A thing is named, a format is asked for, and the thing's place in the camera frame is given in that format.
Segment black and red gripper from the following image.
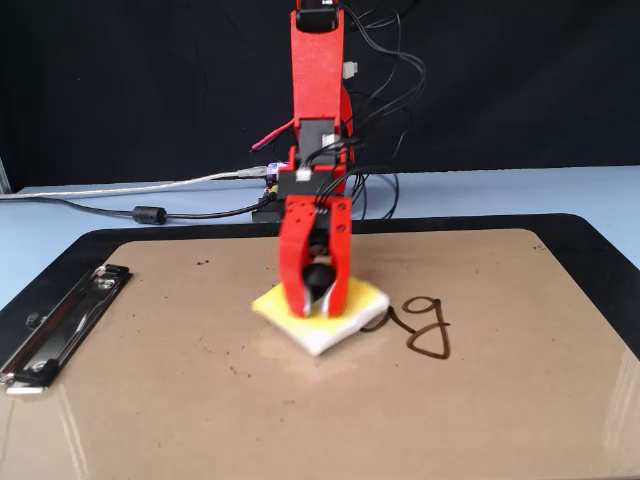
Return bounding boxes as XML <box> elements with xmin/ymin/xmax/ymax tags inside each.
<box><xmin>277</xmin><ymin>167</ymin><xmax>353</xmax><ymax>319</ymax></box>

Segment yellow sponge with black knob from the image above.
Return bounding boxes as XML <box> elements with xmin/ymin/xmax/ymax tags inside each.
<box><xmin>250</xmin><ymin>264</ymin><xmax>391</xmax><ymax>357</ymax></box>

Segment brown clipboard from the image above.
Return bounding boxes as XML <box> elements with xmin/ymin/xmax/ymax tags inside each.
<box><xmin>0</xmin><ymin>228</ymin><xmax>640</xmax><ymax>480</ymax></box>

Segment silver metal clipboard clip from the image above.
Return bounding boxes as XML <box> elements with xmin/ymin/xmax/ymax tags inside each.
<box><xmin>0</xmin><ymin>263</ymin><xmax>134</xmax><ymax>396</ymax></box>

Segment black mat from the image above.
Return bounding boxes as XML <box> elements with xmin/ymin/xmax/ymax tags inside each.
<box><xmin>0</xmin><ymin>213</ymin><xmax>640</xmax><ymax>361</ymax></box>

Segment black robot servo wires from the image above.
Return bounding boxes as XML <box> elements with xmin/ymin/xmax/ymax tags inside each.
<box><xmin>309</xmin><ymin>0</ymin><xmax>429</xmax><ymax>221</ymax></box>

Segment red wire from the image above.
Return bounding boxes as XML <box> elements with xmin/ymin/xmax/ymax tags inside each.
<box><xmin>251</xmin><ymin>119</ymin><xmax>296</xmax><ymax>151</ymax></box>

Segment black power cable with ferrite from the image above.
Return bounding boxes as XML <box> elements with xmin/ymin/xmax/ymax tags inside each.
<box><xmin>0</xmin><ymin>195</ymin><xmax>281</xmax><ymax>226</ymax></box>

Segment silver braided USB cable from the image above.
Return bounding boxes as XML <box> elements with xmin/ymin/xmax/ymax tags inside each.
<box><xmin>0</xmin><ymin>164</ymin><xmax>271</xmax><ymax>201</ymax></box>

